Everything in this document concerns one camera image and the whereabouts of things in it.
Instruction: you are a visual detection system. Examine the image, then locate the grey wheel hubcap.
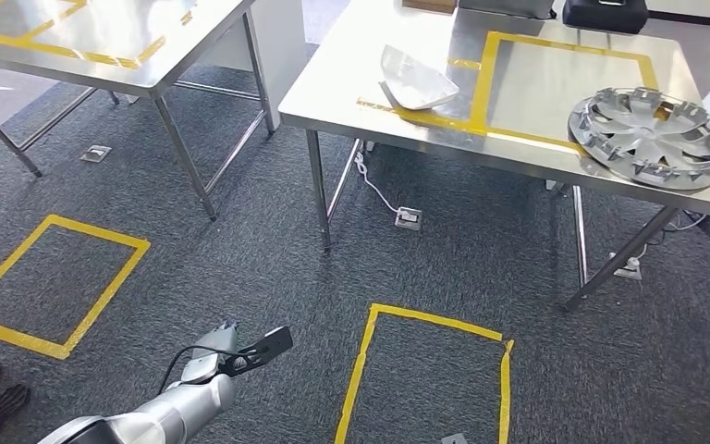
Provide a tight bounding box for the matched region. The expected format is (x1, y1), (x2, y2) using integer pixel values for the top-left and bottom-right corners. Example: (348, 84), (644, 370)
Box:
(567, 86), (710, 191)

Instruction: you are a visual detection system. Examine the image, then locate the yellow tape table outline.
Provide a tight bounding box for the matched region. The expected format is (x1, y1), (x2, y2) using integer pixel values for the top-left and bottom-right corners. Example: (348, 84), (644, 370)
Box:
(354, 31), (675, 154)

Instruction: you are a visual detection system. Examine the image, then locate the metal floor socket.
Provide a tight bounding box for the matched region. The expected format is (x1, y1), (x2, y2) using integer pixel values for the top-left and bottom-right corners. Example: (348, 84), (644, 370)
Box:
(79, 144), (113, 165)
(607, 251), (644, 282)
(393, 206), (424, 232)

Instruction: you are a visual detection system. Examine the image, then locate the white socket cable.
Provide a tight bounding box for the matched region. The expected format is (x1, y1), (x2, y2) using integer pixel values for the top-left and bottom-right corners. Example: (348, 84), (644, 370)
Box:
(352, 150), (403, 216)

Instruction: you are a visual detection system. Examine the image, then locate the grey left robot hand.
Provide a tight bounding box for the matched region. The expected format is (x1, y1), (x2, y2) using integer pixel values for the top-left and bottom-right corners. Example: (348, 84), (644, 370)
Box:
(197, 320), (241, 364)

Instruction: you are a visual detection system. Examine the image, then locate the steel workbench table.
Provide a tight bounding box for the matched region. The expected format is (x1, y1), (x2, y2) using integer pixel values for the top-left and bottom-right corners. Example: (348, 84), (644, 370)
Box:
(276, 0), (710, 314)

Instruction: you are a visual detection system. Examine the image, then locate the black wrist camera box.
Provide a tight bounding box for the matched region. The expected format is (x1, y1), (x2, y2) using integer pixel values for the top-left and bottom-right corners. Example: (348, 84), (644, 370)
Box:
(217, 326), (295, 378)

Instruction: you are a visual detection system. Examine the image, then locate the black carry case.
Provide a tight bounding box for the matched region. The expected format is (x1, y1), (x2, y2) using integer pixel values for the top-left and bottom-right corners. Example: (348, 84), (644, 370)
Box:
(560, 0), (650, 35)

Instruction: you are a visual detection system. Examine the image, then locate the brown cardboard box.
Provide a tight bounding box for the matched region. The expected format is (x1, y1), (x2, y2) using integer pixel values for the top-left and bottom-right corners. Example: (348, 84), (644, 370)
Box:
(401, 0), (459, 16)

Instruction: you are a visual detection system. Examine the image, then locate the grey laptop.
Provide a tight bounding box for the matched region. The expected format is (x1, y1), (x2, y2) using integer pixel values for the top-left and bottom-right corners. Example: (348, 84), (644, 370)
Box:
(456, 0), (557, 20)

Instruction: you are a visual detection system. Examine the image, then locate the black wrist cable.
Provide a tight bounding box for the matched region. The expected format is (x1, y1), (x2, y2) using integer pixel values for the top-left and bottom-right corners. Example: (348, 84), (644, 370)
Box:
(156, 345), (253, 397)

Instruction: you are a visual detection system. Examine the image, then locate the white curved plastic part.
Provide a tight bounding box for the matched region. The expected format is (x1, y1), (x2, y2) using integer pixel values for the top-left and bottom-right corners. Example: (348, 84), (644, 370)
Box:
(379, 43), (461, 112)

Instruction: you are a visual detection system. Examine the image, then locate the yellow floor tape square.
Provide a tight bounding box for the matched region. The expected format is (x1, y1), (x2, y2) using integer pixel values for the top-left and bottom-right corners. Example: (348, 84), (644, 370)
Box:
(0, 214), (153, 361)
(333, 302), (516, 444)

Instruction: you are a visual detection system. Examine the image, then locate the white cabinet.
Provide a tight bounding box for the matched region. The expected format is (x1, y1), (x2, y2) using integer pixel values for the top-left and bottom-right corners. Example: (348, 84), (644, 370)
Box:
(197, 0), (309, 134)

